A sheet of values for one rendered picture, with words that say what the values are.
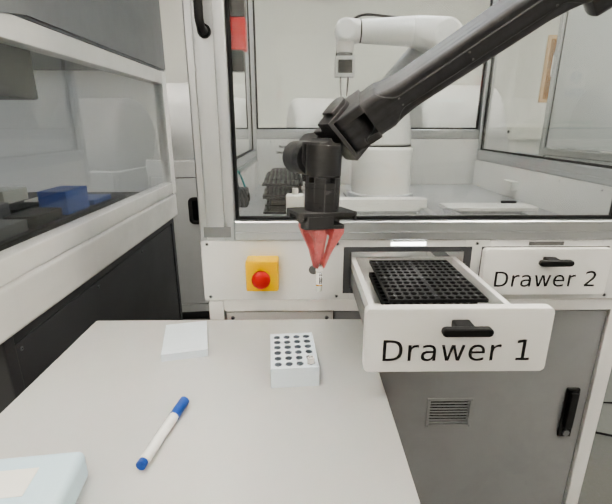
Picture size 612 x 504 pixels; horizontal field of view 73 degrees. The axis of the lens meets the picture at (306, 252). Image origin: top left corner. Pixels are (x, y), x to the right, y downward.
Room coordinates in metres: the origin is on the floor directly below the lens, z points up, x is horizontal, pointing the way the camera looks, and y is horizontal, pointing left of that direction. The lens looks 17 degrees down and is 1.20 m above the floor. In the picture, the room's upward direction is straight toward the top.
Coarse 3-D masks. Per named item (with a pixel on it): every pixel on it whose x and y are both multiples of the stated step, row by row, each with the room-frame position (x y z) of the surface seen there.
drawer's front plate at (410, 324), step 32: (384, 320) 0.57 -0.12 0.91; (416, 320) 0.57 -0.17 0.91; (448, 320) 0.57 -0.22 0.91; (480, 320) 0.57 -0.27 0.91; (512, 320) 0.57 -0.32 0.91; (544, 320) 0.57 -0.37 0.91; (416, 352) 0.57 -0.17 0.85; (448, 352) 0.57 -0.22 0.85; (512, 352) 0.57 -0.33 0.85; (544, 352) 0.57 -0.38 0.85
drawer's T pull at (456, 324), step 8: (456, 320) 0.57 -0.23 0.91; (464, 320) 0.57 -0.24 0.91; (448, 328) 0.54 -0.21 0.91; (456, 328) 0.54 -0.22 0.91; (464, 328) 0.54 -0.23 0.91; (472, 328) 0.54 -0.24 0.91; (480, 328) 0.54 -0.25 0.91; (488, 328) 0.54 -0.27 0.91; (448, 336) 0.54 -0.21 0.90; (456, 336) 0.54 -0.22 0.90; (464, 336) 0.54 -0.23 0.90; (472, 336) 0.54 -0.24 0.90; (480, 336) 0.54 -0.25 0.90; (488, 336) 0.54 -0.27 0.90
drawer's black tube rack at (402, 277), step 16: (384, 272) 0.82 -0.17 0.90; (400, 272) 0.82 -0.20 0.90; (416, 272) 0.81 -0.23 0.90; (432, 272) 0.81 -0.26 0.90; (448, 272) 0.82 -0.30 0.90; (384, 288) 0.72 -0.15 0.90; (400, 288) 0.72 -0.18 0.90; (416, 288) 0.72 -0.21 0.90; (432, 288) 0.72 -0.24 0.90; (448, 288) 0.72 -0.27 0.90; (464, 288) 0.72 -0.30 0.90; (384, 304) 0.71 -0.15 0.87
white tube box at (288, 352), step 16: (272, 336) 0.72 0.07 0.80; (288, 336) 0.73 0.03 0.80; (304, 336) 0.73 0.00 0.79; (272, 352) 0.66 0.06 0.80; (288, 352) 0.67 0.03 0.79; (304, 352) 0.66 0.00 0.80; (272, 368) 0.61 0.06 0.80; (288, 368) 0.61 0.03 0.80; (304, 368) 0.62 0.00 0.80; (272, 384) 0.61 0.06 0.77; (288, 384) 0.61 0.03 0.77; (304, 384) 0.62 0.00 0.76
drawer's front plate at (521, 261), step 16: (496, 256) 0.88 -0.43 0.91; (512, 256) 0.88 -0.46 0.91; (528, 256) 0.88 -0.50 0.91; (544, 256) 0.88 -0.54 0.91; (560, 256) 0.88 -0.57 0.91; (576, 256) 0.89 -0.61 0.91; (592, 256) 0.89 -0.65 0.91; (608, 256) 0.89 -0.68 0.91; (480, 272) 0.89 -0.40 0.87; (512, 272) 0.88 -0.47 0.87; (528, 272) 0.88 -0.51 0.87; (544, 272) 0.88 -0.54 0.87; (560, 272) 0.89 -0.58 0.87; (576, 272) 0.89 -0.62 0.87; (608, 272) 0.89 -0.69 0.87; (496, 288) 0.88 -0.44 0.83; (512, 288) 0.88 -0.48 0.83; (528, 288) 0.88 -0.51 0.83; (544, 288) 0.88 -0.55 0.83; (560, 288) 0.89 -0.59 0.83; (576, 288) 0.89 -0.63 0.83; (592, 288) 0.89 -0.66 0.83
